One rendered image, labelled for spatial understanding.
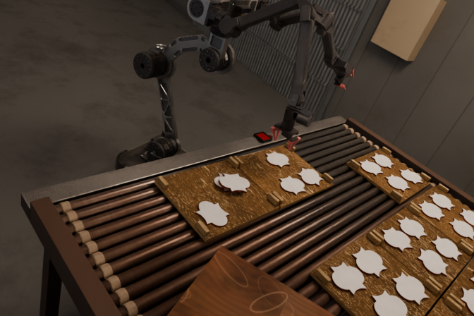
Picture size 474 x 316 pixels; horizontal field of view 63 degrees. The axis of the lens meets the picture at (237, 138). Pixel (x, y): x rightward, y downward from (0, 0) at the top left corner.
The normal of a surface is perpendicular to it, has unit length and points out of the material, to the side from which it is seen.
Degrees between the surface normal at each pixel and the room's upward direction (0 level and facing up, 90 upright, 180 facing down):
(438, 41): 90
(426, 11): 90
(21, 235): 0
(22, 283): 0
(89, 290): 0
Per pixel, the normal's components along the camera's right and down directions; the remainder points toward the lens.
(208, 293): 0.30, -0.81
